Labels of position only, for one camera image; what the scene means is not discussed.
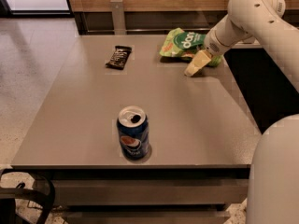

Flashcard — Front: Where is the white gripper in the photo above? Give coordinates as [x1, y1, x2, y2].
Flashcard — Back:
[184, 16, 251, 77]

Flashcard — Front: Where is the green rice chip bag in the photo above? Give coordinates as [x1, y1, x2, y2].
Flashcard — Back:
[160, 28, 221, 67]

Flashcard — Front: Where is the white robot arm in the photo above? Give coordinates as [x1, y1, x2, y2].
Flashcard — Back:
[185, 0, 299, 224]

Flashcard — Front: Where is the blue pepsi can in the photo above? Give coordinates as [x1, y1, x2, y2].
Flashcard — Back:
[117, 105, 149, 160]

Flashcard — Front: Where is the black snack bar wrapper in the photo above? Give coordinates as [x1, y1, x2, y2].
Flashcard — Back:
[106, 46, 132, 70]

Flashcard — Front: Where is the upper grey drawer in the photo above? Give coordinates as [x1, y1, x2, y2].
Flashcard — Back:
[52, 179, 248, 206]

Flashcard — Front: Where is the metal rail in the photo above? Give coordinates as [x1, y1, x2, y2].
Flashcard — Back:
[86, 27, 210, 35]

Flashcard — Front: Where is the left metal bracket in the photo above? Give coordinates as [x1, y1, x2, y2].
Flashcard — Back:
[110, 0, 127, 35]

